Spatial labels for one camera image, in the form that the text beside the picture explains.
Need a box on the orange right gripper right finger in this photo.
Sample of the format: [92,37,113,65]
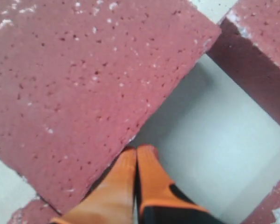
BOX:
[137,145,212,224]

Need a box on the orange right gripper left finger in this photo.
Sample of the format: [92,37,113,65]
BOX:
[50,147,137,224]

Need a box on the red brick with white chip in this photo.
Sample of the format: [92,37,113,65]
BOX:
[242,181,280,224]

